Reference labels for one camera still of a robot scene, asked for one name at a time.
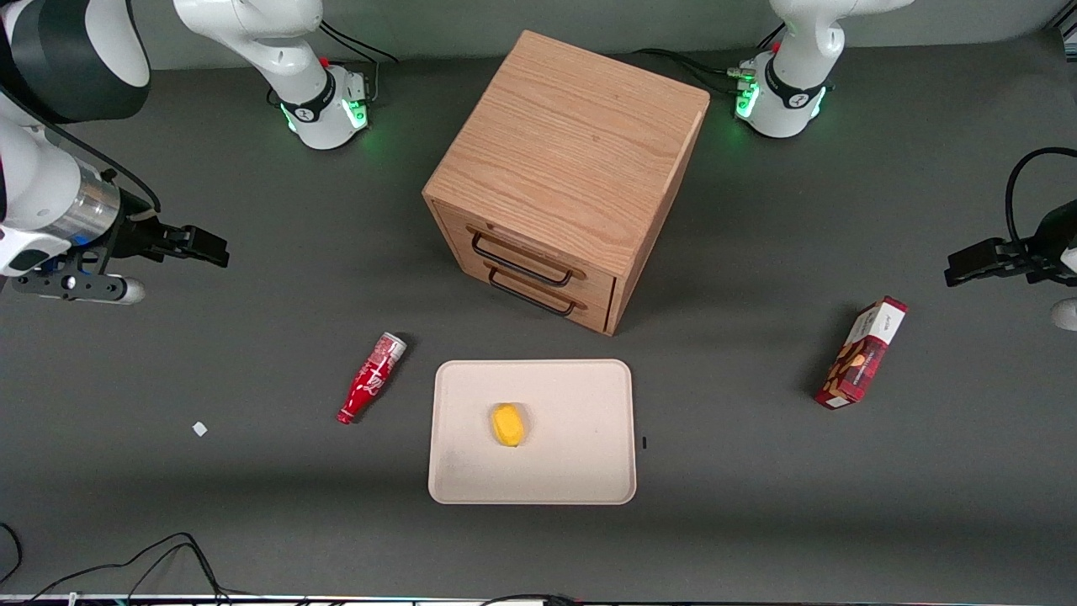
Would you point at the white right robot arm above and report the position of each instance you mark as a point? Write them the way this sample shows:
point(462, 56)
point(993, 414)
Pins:
point(286, 50)

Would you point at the wooden drawer front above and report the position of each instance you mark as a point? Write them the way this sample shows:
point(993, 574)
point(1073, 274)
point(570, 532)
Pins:
point(593, 316)

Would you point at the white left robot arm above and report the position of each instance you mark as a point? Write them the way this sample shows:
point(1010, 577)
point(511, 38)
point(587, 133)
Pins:
point(799, 50)

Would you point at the black white-capped camera bracket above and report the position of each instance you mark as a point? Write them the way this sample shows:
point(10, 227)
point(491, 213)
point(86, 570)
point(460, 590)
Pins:
point(76, 286)

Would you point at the red coke bottle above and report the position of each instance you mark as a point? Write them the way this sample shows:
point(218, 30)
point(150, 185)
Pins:
point(370, 380)

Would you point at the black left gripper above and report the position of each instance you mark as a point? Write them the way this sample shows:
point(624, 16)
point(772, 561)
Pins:
point(1043, 246)

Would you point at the beige plastic tray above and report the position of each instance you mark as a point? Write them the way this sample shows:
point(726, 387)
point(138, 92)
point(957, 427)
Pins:
point(572, 454)

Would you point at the red plaid shortbread box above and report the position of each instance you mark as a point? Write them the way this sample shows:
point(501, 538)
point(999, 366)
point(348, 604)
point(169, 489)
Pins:
point(860, 358)

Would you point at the yellow lemon toy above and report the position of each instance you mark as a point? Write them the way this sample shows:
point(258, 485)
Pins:
point(508, 425)

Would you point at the wooden drawer cabinet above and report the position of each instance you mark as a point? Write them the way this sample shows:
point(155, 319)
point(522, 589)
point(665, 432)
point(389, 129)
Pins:
point(572, 143)

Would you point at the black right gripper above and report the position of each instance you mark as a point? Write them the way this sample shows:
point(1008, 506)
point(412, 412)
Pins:
point(137, 235)

